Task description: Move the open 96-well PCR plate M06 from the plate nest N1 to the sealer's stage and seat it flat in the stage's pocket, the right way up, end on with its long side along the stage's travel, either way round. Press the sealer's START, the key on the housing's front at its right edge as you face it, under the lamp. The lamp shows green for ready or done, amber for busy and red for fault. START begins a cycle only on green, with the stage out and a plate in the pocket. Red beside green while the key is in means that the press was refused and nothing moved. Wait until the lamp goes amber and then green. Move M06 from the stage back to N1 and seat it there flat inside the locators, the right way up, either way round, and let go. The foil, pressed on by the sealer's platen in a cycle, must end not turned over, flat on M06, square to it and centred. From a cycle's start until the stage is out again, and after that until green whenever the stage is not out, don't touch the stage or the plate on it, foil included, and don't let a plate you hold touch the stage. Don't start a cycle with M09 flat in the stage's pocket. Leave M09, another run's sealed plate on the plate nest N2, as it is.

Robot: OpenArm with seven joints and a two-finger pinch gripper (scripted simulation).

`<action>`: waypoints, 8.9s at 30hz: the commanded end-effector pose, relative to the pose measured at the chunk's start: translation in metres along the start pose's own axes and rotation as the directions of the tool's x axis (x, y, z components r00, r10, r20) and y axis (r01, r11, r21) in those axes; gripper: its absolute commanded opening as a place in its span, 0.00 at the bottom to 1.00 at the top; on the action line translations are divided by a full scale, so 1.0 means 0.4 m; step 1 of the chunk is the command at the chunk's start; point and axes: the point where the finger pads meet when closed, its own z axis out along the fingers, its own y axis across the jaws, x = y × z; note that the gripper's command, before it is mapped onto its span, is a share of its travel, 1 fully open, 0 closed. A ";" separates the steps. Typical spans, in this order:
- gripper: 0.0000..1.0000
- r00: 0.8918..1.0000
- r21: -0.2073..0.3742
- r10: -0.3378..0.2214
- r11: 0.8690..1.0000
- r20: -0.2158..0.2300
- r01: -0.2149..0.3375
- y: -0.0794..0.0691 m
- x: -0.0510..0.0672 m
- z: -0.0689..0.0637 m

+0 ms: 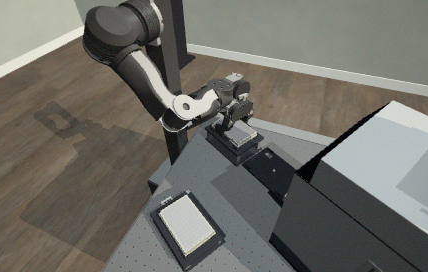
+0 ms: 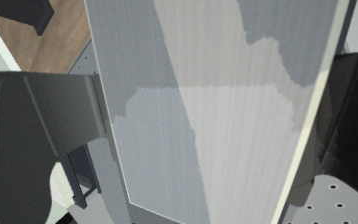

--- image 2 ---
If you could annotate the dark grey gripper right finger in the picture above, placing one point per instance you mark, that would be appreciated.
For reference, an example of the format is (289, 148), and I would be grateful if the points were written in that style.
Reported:
(332, 145)

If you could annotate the dark grey rectangular frame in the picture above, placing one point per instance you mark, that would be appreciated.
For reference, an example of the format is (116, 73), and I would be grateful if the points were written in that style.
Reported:
(339, 48)

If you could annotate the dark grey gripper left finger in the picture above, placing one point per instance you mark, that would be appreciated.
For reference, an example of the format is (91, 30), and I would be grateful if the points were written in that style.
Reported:
(43, 117)

